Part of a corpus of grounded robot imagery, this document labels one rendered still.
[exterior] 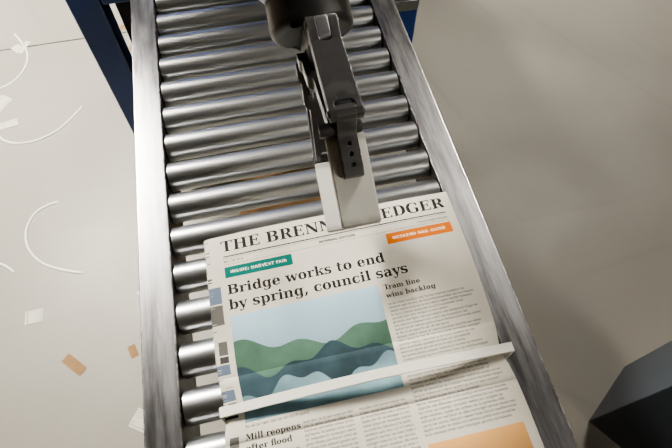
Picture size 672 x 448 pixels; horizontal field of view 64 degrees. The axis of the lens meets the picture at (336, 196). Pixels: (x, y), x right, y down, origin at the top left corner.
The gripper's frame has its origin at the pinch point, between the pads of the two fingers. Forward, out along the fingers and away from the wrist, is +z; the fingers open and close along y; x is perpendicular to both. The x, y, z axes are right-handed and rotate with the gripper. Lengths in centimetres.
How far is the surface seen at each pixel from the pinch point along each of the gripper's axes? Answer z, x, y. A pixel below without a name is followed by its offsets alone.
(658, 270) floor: 32, -107, 114
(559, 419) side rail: 31.0, -25.5, 24.0
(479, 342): 14.7, -11.4, 6.8
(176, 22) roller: -48, 20, 65
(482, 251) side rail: 8.4, -24.1, 35.5
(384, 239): 3.0, -4.9, 12.0
